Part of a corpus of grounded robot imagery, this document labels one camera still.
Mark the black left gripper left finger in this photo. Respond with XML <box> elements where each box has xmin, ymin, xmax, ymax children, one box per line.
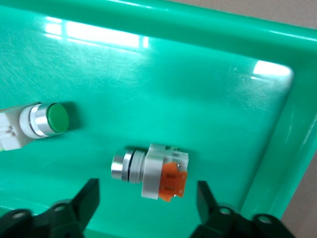
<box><xmin>0</xmin><ymin>178</ymin><xmax>100</xmax><ymax>238</ymax></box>

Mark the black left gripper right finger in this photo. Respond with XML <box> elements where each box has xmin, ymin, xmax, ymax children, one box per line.
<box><xmin>190</xmin><ymin>180</ymin><xmax>298</xmax><ymax>238</ymax></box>

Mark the green button orange contact block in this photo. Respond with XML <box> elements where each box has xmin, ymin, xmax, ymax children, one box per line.
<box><xmin>110</xmin><ymin>143</ymin><xmax>189</xmax><ymax>203</ymax></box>

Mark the green button plain white body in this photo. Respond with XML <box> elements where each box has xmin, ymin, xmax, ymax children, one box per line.
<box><xmin>0</xmin><ymin>101</ymin><xmax>70</xmax><ymax>152</ymax></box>

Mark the green plastic tray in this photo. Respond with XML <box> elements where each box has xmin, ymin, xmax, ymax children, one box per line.
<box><xmin>0</xmin><ymin>0</ymin><xmax>317</xmax><ymax>238</ymax></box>

